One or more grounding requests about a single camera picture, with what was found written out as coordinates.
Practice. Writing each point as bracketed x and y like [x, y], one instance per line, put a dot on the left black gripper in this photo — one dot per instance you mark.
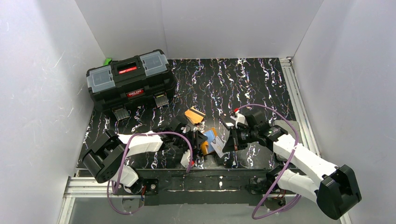
[194, 142]

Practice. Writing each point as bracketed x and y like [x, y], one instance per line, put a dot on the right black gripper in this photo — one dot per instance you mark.
[231, 138]

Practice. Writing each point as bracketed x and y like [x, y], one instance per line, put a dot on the orange card holder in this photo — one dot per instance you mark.
[206, 147]

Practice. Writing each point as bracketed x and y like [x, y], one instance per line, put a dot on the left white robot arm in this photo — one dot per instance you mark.
[105, 157]

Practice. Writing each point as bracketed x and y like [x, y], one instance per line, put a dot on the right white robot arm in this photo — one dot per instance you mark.
[334, 189]

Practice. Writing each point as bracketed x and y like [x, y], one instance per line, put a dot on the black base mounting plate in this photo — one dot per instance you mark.
[200, 186]

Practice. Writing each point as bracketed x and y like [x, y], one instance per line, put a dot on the black toolbox with grey lids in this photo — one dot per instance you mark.
[121, 86]

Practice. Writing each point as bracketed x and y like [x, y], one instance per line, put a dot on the green object behind toolbox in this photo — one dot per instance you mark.
[107, 61]

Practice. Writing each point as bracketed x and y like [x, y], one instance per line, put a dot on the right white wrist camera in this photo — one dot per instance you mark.
[240, 119]

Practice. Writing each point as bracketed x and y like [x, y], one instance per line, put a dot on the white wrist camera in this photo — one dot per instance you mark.
[186, 159]
[240, 119]

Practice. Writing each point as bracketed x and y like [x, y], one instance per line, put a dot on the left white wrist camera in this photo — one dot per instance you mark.
[186, 159]

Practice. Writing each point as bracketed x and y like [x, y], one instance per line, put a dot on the aluminium frame rail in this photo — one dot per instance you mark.
[307, 135]

